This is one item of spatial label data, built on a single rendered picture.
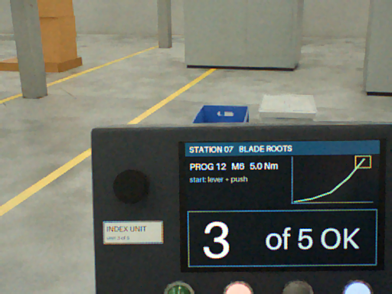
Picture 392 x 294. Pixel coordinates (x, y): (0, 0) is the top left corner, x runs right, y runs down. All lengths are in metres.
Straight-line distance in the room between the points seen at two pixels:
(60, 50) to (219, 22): 2.62
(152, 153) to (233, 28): 7.71
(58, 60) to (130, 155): 8.18
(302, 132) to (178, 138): 0.10
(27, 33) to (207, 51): 3.05
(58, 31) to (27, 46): 2.06
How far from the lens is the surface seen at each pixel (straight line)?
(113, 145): 0.42
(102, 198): 0.43
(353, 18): 13.03
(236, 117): 4.27
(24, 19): 6.50
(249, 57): 8.11
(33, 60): 6.53
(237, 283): 0.43
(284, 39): 7.99
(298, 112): 3.65
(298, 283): 0.44
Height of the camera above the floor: 1.37
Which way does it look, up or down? 19 degrees down
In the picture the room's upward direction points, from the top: 1 degrees counter-clockwise
